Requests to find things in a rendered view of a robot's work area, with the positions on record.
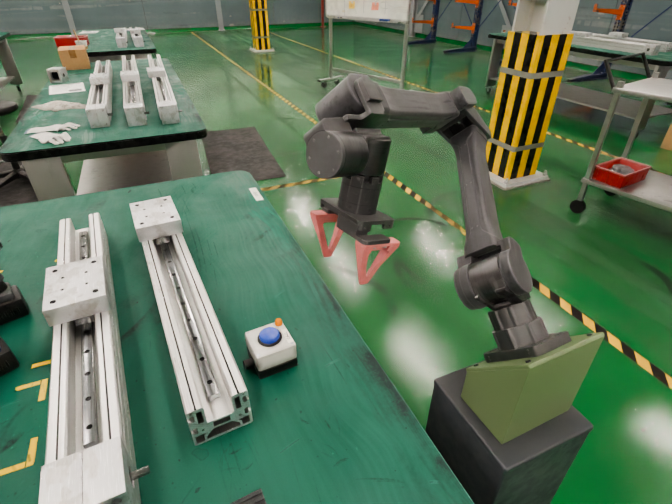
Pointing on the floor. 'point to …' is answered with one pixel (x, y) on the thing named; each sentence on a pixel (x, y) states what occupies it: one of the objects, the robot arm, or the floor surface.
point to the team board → (361, 10)
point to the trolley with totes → (657, 197)
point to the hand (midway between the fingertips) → (345, 264)
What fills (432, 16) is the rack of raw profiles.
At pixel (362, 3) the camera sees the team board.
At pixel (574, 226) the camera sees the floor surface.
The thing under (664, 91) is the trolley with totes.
